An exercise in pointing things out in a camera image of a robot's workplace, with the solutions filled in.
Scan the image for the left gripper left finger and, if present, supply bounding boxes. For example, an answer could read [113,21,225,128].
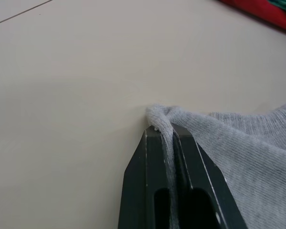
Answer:
[117,129,172,229]

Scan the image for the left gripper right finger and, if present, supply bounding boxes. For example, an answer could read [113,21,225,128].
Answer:
[172,124,247,229]

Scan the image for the grey sock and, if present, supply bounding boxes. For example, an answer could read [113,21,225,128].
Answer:
[145,103,286,229]
[208,102,286,153]

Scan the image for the red t-shirt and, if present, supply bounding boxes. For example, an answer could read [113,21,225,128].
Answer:
[215,0,286,37]

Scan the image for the teal green shorts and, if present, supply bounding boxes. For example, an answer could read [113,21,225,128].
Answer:
[268,0,286,12]

